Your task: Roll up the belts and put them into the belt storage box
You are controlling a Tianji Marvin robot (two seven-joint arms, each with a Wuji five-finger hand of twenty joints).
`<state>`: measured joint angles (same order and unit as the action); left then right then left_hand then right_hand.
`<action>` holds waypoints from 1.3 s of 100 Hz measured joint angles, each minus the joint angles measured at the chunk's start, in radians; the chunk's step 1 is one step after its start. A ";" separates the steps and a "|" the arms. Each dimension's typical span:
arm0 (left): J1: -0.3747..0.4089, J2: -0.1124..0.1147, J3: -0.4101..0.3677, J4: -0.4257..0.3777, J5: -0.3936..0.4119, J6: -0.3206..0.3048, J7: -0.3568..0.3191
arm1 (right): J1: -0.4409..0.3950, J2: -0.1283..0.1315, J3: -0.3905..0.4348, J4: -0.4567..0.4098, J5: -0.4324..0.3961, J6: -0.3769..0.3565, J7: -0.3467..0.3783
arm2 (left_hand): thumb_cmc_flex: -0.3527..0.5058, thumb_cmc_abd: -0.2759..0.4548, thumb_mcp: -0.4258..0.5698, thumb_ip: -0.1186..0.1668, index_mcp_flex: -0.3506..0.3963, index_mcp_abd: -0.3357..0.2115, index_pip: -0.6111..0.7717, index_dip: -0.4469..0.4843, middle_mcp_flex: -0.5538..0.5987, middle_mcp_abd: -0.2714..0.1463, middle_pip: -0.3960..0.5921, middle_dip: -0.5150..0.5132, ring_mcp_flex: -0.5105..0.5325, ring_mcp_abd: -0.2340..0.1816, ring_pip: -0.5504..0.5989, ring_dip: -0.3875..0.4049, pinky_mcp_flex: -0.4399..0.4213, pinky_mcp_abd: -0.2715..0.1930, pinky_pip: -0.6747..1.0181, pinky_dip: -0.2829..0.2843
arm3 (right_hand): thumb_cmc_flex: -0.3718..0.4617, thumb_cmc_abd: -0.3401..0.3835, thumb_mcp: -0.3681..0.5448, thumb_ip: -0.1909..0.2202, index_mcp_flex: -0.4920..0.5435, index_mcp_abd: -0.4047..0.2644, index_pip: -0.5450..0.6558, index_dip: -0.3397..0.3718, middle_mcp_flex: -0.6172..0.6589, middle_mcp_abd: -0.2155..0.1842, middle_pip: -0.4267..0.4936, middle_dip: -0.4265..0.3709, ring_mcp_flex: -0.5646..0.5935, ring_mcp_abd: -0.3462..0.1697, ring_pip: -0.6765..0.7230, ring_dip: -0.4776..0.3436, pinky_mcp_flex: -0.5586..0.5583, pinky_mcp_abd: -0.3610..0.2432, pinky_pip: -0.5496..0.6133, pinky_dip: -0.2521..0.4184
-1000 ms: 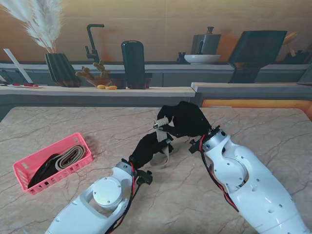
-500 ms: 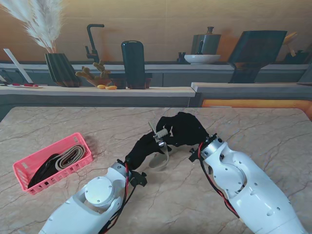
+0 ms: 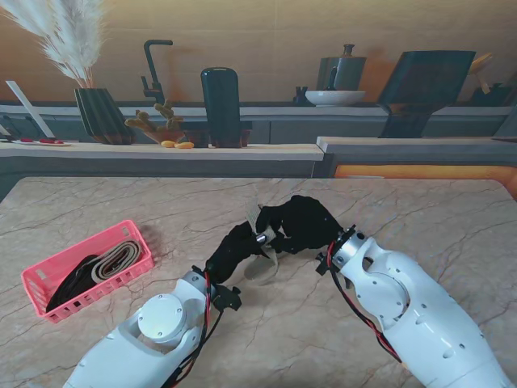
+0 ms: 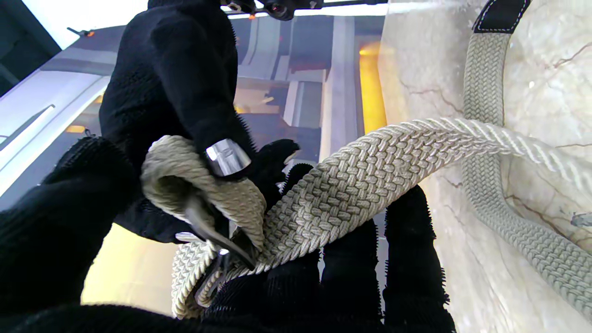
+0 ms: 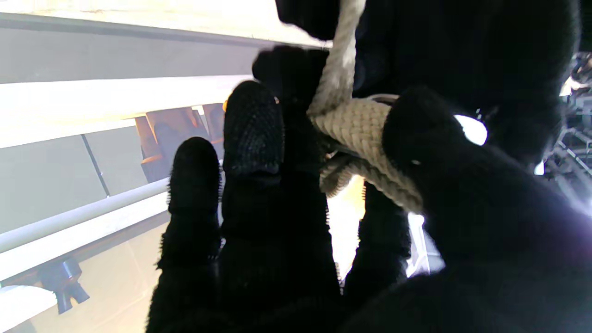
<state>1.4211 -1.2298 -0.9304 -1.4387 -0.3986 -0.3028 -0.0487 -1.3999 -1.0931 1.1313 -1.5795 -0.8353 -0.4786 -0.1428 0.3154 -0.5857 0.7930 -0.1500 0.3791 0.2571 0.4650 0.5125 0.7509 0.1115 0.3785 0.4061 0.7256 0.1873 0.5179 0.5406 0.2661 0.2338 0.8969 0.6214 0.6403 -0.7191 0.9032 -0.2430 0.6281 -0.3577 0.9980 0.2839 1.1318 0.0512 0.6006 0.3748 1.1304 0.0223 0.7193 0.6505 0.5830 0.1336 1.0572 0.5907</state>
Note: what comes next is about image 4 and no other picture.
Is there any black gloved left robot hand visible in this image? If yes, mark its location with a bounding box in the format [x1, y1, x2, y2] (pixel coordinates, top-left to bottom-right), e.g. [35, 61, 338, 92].
[0, 136, 456, 333]

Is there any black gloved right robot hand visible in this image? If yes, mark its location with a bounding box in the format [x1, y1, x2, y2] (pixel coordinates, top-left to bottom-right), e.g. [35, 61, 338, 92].
[99, 0, 301, 244]

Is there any pale grey braided belt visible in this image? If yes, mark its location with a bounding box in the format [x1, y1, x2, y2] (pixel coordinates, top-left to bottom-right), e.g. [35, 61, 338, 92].
[141, 0, 592, 321]

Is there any black backdrop stand rod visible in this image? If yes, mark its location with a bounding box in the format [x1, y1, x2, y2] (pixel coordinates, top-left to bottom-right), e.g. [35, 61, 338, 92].
[66, 0, 389, 38]

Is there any printed kitchen scene backdrop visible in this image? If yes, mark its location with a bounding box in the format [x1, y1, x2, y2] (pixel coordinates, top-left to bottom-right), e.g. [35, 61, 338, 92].
[0, 14, 389, 320]

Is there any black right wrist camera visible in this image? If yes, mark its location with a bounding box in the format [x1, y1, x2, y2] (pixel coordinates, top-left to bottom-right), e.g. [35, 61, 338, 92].
[221, 0, 324, 21]

